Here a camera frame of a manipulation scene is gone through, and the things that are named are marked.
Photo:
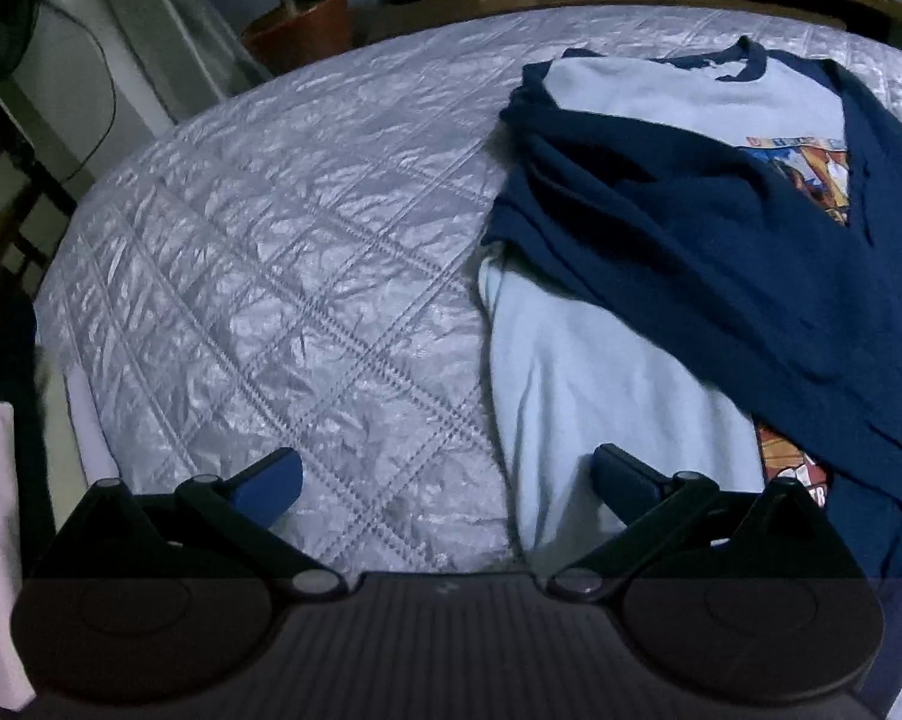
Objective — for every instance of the dark wooden chair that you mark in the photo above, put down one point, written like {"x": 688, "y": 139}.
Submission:
{"x": 35, "y": 209}

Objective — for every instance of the grey curtain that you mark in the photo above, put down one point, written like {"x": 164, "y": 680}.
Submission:
{"x": 190, "y": 55}

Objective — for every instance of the potted tree in red pot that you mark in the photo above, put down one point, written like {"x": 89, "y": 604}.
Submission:
{"x": 297, "y": 33}

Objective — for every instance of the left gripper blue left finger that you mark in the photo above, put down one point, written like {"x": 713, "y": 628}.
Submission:
{"x": 267, "y": 489}

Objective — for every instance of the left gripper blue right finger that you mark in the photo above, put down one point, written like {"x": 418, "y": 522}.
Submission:
{"x": 629, "y": 487}

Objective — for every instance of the blue raglan graphic shirt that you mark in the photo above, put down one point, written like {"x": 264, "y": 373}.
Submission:
{"x": 743, "y": 210}

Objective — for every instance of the silver quilted bedspread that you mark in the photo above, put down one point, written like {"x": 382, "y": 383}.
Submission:
{"x": 295, "y": 268}

